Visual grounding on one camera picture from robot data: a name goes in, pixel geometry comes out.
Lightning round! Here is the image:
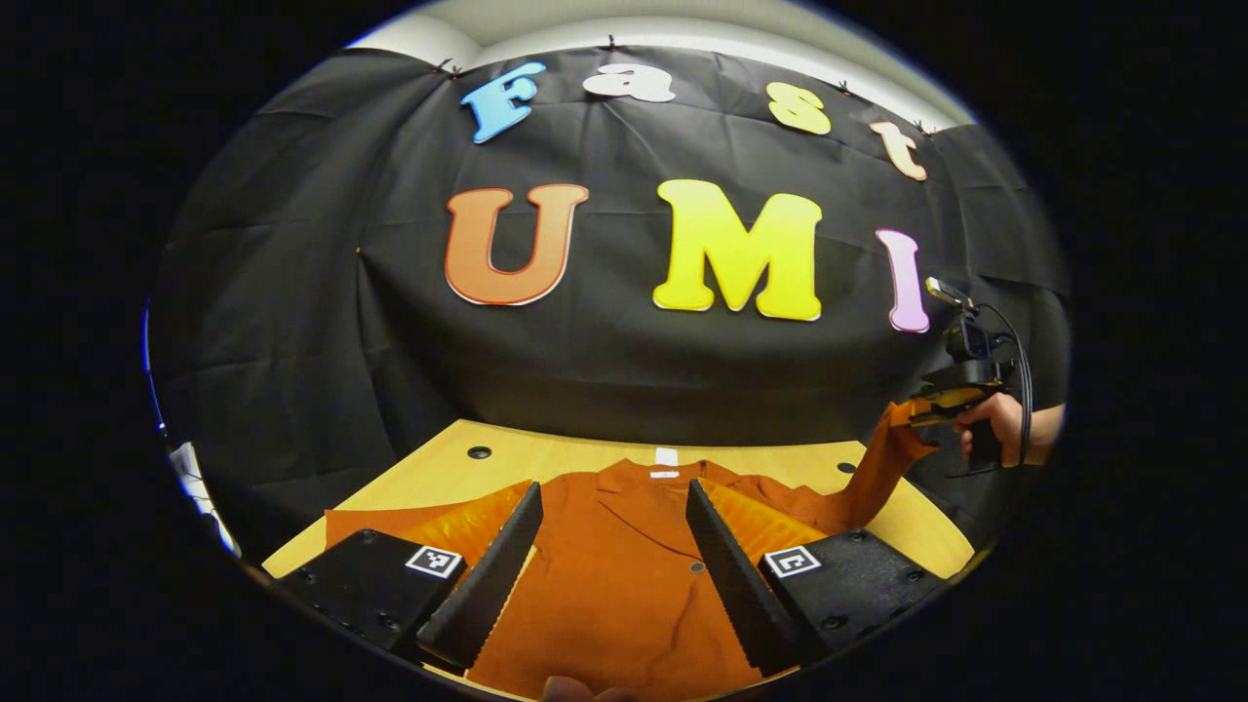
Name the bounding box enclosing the white panel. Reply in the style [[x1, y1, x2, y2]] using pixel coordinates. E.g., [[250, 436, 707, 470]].
[[168, 444, 242, 559]]

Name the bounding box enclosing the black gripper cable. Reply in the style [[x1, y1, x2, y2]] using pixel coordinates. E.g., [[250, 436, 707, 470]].
[[946, 302, 1034, 479]]

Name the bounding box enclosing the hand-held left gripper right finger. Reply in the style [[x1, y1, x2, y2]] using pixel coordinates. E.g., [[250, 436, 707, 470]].
[[685, 478, 949, 679]]

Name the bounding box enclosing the black backdrop cloth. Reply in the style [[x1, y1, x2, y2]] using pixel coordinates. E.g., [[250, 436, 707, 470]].
[[146, 44, 1073, 562]]

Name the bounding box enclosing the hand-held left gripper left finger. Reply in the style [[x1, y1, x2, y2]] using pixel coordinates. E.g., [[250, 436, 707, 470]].
[[273, 481, 544, 674]]

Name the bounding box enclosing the rust orange shirt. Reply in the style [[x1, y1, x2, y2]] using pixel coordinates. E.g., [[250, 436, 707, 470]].
[[325, 400, 942, 702]]

